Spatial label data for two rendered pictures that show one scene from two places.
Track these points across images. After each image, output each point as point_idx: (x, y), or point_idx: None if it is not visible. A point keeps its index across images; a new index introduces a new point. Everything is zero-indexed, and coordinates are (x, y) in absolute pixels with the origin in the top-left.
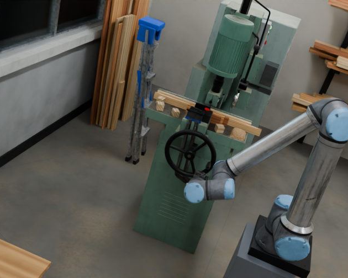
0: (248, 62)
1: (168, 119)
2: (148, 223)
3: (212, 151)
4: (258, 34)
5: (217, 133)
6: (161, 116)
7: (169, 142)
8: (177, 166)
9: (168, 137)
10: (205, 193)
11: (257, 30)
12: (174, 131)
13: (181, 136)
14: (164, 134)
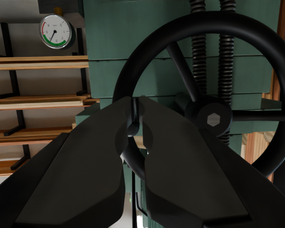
0: (138, 183)
1: (256, 123)
2: None
3: (135, 165)
4: (140, 197)
5: (142, 135)
6: (274, 123)
7: None
8: (239, 38)
9: (250, 78)
10: None
11: (143, 216)
12: (237, 102)
13: (233, 125)
14: (261, 81)
